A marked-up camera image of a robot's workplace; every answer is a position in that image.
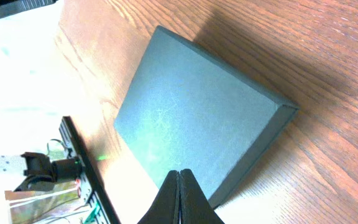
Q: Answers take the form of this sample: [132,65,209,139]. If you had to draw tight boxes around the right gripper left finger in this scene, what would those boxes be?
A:
[138,170,180,224]

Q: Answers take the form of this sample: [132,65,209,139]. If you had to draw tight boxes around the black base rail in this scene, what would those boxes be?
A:
[59,116,120,224]

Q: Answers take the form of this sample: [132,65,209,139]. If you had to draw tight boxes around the black gift box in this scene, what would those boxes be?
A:
[114,26,298,208]

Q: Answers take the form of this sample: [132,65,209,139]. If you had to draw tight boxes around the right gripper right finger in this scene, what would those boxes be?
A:
[180,169,224,224]

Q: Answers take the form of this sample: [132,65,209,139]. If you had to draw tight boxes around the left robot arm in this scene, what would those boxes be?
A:
[14,152,82,192]

